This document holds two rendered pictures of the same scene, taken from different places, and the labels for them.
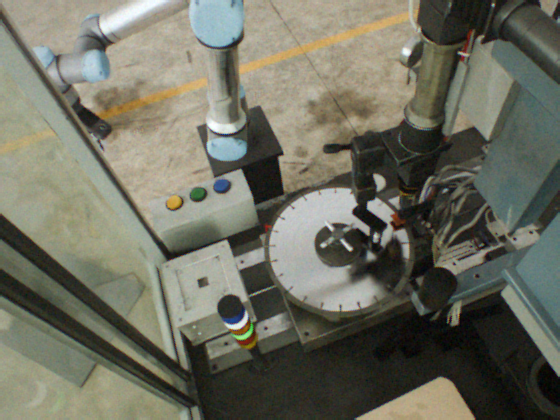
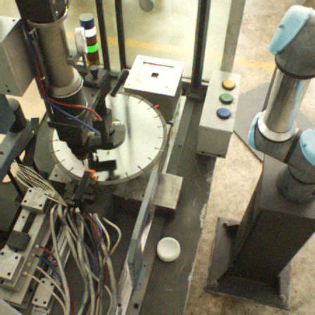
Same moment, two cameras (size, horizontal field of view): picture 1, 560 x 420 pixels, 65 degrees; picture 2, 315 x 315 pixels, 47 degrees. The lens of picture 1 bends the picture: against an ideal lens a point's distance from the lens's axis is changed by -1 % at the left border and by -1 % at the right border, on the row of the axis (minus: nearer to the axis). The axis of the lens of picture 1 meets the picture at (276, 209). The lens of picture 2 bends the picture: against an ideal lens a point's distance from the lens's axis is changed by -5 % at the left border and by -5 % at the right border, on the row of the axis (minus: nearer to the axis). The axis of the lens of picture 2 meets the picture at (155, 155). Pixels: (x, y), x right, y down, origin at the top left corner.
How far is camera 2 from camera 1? 1.16 m
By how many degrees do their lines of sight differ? 57
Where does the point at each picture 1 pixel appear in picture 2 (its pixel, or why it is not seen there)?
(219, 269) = (156, 84)
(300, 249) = (123, 113)
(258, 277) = not seen: hidden behind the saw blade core
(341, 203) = (136, 155)
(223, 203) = (207, 107)
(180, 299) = (152, 62)
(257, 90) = not seen: outside the picture
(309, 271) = not seen: hidden behind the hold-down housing
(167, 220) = (216, 76)
